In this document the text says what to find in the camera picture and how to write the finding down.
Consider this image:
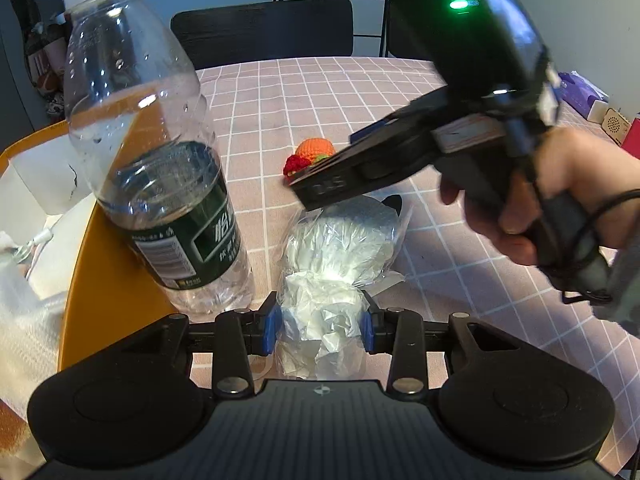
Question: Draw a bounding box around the red box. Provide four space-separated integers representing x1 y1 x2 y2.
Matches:
622 115 640 158

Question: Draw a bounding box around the clear water bottle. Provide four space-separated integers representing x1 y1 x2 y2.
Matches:
63 0 254 322

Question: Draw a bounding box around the white sideboard cabinet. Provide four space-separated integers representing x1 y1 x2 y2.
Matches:
272 0 396 58

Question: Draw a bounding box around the white mesh pouch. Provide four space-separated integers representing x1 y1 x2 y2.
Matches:
1 233 67 419

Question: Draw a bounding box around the black chair right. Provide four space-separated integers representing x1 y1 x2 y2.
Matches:
386 0 432 61

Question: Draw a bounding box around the orange storage box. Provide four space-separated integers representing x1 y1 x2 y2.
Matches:
1 122 174 457

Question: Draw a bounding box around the purple tissue pack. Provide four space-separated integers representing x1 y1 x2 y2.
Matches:
559 70 610 124

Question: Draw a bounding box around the black chair left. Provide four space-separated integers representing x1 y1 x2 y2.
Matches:
170 0 354 70

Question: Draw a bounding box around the white plastic bag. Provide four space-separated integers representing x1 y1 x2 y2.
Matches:
276 194 412 380

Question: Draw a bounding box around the pink checkered tablecloth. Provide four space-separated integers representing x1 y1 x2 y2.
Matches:
198 58 639 471

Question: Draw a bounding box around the orange crocheted toy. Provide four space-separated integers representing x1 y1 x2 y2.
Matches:
282 138 336 181

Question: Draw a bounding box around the white terry cloth mitt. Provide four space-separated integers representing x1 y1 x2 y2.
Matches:
28 195 96 299

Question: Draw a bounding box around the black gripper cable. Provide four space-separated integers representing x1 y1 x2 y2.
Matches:
560 186 640 306

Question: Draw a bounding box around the small wooden speaker box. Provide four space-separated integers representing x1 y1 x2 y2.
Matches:
601 107 631 145

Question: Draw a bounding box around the person right hand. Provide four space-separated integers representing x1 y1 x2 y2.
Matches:
463 127 639 266

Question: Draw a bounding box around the black chair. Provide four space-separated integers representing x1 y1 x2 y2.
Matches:
170 0 354 70
386 0 432 61

